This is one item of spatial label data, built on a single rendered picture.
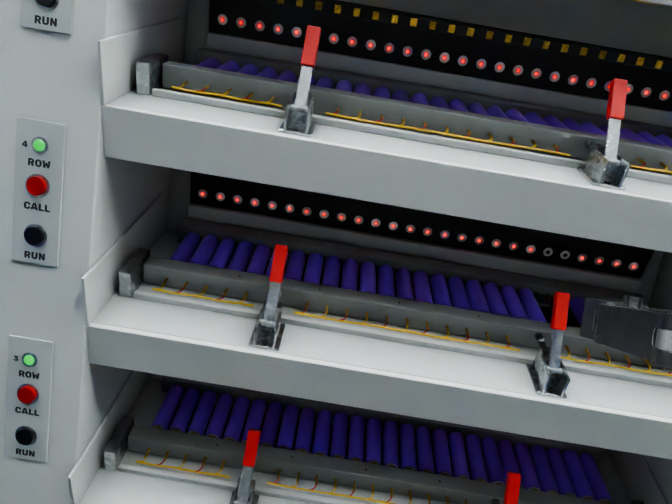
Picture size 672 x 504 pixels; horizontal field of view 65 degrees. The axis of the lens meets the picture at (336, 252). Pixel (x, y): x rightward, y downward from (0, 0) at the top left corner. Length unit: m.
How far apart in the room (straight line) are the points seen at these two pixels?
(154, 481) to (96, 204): 0.30
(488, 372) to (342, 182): 0.23
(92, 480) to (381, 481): 0.30
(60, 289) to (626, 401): 0.53
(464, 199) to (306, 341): 0.19
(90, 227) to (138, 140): 0.09
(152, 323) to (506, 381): 0.33
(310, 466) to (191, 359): 0.19
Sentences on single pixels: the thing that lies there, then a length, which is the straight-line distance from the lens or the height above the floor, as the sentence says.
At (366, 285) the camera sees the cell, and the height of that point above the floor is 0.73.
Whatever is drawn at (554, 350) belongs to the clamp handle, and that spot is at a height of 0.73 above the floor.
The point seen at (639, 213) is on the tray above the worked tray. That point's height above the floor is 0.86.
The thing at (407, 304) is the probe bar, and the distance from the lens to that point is 0.55.
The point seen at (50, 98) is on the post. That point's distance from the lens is 0.51.
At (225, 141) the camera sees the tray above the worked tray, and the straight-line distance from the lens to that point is 0.46.
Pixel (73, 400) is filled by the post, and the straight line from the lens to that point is 0.56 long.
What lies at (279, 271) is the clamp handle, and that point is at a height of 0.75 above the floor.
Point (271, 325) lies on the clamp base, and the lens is 0.49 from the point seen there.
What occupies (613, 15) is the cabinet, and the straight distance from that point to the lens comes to 0.72.
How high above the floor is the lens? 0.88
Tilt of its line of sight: 12 degrees down
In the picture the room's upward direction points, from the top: 10 degrees clockwise
